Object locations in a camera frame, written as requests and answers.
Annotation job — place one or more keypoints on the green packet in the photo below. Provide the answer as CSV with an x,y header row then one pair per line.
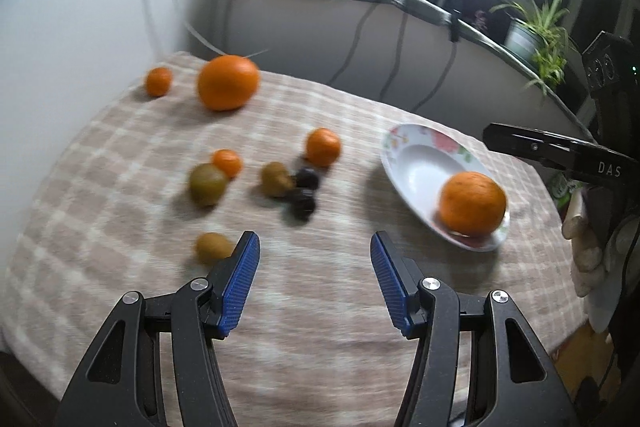
x,y
562,189

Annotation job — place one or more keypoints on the potted spider plant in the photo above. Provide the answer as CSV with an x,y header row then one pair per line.
x,y
530,37

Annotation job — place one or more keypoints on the medium tangerine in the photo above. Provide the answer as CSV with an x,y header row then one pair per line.
x,y
323,147

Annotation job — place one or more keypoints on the white floral plate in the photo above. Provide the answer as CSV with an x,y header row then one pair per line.
x,y
420,167

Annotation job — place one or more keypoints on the dark purple grape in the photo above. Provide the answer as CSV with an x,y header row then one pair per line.
x,y
300,204
307,178

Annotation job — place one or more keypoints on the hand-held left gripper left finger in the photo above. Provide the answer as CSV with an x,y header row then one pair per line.
x,y
240,287

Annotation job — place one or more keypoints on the small tangerine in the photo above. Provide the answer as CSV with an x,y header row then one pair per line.
x,y
227,163

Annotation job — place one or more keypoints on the person's right hand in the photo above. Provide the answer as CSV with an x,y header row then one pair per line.
x,y
590,267

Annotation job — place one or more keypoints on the green round fruit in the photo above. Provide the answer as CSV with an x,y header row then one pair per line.
x,y
207,185

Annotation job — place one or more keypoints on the small purple plant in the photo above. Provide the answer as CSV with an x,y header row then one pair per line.
x,y
480,19

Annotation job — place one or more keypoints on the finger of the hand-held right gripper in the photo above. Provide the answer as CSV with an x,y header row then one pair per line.
x,y
530,147

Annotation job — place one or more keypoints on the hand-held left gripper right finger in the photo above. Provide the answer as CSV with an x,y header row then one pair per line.
x,y
390,287

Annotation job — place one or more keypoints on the brown longan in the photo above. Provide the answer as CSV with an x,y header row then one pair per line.
x,y
212,248
276,178

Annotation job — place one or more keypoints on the large orange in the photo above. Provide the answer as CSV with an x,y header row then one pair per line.
x,y
228,83
472,205

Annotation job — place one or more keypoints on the beige checked tablecloth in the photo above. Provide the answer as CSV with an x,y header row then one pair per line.
x,y
310,287

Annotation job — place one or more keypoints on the tiny tangerine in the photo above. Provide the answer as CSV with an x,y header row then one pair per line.
x,y
158,82

